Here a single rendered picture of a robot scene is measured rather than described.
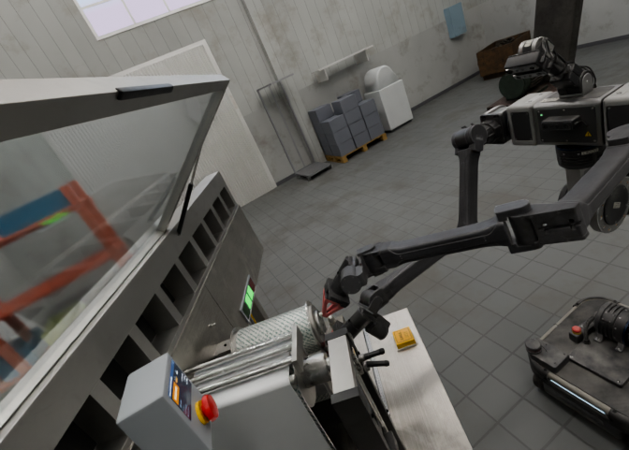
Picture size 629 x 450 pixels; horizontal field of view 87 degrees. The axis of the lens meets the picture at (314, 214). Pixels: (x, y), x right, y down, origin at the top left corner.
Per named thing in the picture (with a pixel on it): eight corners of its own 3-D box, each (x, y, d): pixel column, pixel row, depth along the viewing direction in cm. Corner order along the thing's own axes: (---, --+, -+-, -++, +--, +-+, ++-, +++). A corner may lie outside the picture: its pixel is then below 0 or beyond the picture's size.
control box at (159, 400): (226, 444, 37) (178, 385, 33) (170, 481, 35) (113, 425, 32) (222, 397, 43) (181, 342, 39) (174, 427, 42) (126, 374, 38)
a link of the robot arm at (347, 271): (386, 267, 98) (373, 241, 96) (390, 286, 87) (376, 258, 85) (348, 282, 100) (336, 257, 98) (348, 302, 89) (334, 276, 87)
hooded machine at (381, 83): (398, 121, 804) (381, 64, 752) (415, 120, 752) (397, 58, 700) (376, 133, 785) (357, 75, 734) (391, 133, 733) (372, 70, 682)
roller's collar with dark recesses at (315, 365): (334, 385, 74) (324, 367, 72) (310, 394, 75) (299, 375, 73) (332, 363, 80) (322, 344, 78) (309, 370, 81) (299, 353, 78)
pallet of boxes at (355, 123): (367, 138, 777) (350, 90, 734) (387, 138, 709) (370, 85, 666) (327, 161, 746) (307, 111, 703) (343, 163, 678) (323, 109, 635)
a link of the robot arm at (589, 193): (584, 255, 64) (569, 210, 62) (514, 250, 76) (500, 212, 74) (663, 155, 82) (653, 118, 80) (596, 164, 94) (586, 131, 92)
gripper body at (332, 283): (343, 288, 105) (354, 269, 103) (347, 309, 96) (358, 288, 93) (325, 282, 104) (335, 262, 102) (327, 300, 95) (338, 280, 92)
